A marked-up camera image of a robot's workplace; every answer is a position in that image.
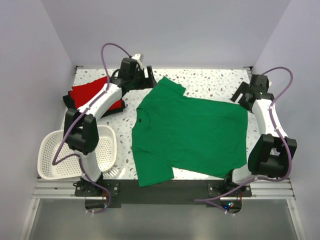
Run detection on green t shirt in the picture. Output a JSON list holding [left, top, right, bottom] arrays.
[[132, 77, 248, 187]]

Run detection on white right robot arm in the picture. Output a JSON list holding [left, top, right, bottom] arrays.
[[222, 74, 298, 197]]

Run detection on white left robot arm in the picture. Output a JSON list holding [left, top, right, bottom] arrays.
[[61, 53, 157, 196]]

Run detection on folded red t shirt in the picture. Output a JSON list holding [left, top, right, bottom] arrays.
[[69, 76, 123, 112]]

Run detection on folded black t shirt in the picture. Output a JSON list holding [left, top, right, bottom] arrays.
[[62, 78, 127, 118]]

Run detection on white plastic basket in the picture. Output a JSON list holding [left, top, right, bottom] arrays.
[[36, 124, 118, 181]]

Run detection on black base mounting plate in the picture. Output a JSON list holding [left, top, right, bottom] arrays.
[[73, 178, 252, 214]]

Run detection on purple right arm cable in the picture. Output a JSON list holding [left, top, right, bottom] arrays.
[[194, 66, 295, 208]]

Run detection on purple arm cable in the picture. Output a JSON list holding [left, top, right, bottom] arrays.
[[194, 66, 295, 208], [51, 43, 133, 215]]

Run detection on aluminium front rail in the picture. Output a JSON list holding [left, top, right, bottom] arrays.
[[32, 166, 296, 200]]

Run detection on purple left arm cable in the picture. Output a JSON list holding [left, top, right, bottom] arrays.
[[51, 43, 133, 215]]

